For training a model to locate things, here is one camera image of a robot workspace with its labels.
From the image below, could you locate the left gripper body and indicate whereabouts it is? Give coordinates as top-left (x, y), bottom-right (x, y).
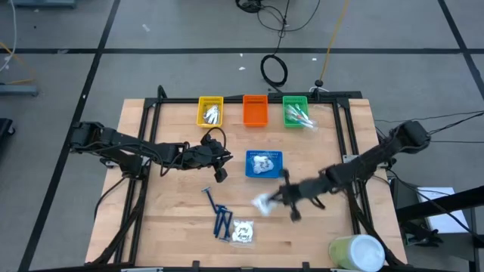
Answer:
top-left (200, 134), bottom-right (228, 184)

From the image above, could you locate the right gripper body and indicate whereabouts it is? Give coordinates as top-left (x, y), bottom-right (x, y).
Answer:
top-left (279, 168), bottom-right (306, 223)

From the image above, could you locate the vanity pack cotton bag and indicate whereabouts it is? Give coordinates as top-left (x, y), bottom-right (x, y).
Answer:
top-left (230, 218), bottom-right (255, 249)
top-left (253, 154), bottom-right (275, 175)
top-left (251, 192), bottom-right (281, 217)

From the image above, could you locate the blue plastic basket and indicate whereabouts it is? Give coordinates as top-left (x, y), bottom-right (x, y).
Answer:
top-left (244, 150), bottom-right (284, 179)

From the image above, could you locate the bagged blue toothbrush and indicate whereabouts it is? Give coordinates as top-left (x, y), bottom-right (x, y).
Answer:
top-left (285, 107), bottom-right (315, 128)

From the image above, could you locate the bagged teal toothbrush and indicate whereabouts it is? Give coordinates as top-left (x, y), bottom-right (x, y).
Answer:
top-left (293, 104), bottom-right (309, 122)

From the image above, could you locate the yellow plastic basket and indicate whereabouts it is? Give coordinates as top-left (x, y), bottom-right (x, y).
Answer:
top-left (195, 95), bottom-right (225, 129)

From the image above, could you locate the orange plastic basket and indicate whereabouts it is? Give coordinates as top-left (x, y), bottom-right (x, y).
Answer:
top-left (242, 94), bottom-right (269, 128)

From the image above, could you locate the green plastic basket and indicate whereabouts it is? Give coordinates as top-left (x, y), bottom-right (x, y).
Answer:
top-left (282, 94), bottom-right (310, 128)

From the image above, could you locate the green and white cup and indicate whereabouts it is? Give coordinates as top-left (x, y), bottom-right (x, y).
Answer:
top-left (327, 233), bottom-right (386, 272)

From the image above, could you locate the black cart stand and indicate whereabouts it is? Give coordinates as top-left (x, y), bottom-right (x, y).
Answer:
top-left (389, 177), bottom-right (484, 272)

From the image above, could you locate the white box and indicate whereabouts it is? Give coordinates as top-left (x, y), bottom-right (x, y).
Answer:
top-left (415, 187), bottom-right (470, 234)

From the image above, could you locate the grey metal floor beam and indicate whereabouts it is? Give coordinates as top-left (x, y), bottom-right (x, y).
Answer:
top-left (0, 84), bottom-right (40, 97)

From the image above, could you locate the black caster base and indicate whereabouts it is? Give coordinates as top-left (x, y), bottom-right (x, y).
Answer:
top-left (0, 117), bottom-right (16, 138)

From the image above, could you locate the grey metal floor plate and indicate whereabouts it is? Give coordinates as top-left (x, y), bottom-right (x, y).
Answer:
top-left (11, 0), bottom-right (76, 9)

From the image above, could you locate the black aluminium rig frame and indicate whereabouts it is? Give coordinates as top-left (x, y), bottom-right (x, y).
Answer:
top-left (85, 85), bottom-right (409, 272)

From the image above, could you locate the coiled black floor cable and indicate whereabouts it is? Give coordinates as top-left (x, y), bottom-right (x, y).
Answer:
top-left (259, 0), bottom-right (290, 88)

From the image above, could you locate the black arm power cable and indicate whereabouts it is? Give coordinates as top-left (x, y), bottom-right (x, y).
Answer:
top-left (93, 176), bottom-right (129, 222)

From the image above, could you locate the black floor cable bundle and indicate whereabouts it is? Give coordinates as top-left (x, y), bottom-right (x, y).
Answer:
top-left (234, 0), bottom-right (322, 33)

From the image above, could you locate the orange floor cable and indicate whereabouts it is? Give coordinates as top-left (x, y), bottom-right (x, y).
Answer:
top-left (319, 0), bottom-right (351, 82)

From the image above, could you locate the yellow floor cable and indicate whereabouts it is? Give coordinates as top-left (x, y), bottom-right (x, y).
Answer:
top-left (0, 41), bottom-right (37, 86)

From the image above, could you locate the white floor cable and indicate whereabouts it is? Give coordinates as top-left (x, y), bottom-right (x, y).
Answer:
top-left (0, 0), bottom-right (19, 73)

